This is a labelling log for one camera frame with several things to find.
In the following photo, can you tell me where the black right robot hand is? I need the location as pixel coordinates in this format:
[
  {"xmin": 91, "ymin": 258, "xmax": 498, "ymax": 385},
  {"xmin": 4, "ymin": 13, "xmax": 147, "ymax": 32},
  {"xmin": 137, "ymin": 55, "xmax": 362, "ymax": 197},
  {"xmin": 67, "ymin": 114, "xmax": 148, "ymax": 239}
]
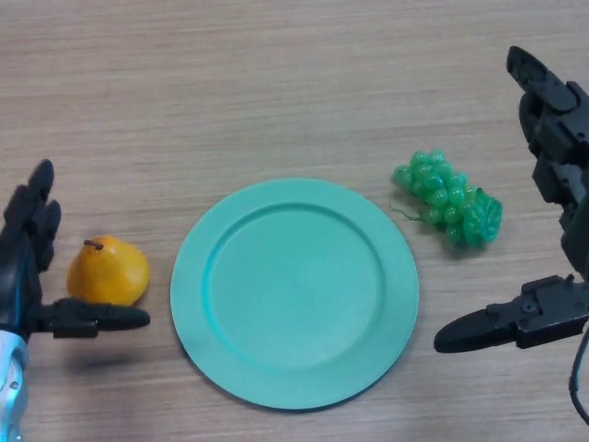
[{"xmin": 433, "ymin": 45, "xmax": 589, "ymax": 355}]

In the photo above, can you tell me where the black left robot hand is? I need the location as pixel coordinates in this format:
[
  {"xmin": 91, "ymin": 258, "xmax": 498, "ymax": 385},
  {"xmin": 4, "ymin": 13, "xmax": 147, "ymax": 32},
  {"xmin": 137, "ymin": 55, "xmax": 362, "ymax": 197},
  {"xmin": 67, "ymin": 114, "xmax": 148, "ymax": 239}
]
[{"xmin": 0, "ymin": 158, "xmax": 152, "ymax": 341}]

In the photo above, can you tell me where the yellow pear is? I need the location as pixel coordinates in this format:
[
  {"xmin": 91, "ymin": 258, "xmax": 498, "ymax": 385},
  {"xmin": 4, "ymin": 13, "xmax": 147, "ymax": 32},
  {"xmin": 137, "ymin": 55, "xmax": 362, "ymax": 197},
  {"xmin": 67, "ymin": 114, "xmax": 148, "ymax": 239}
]
[{"xmin": 66, "ymin": 235, "xmax": 151, "ymax": 307}]

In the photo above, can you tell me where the green round plate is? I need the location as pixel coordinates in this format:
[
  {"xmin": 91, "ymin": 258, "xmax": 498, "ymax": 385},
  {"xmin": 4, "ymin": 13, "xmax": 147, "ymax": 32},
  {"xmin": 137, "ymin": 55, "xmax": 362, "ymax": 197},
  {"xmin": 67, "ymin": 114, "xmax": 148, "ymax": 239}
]
[{"xmin": 169, "ymin": 178, "xmax": 421, "ymax": 412}]

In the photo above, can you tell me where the green grape bunch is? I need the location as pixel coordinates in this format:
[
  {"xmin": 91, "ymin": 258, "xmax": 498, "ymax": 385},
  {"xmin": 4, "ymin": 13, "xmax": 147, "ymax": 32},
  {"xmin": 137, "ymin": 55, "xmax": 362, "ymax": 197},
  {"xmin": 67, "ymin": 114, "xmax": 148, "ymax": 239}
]
[{"xmin": 390, "ymin": 148, "xmax": 503, "ymax": 250}]

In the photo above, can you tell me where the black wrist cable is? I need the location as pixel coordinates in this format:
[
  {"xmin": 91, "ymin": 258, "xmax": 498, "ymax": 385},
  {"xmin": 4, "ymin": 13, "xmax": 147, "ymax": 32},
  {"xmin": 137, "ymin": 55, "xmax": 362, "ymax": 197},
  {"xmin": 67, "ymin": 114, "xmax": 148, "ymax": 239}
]
[{"xmin": 568, "ymin": 323, "xmax": 589, "ymax": 425}]

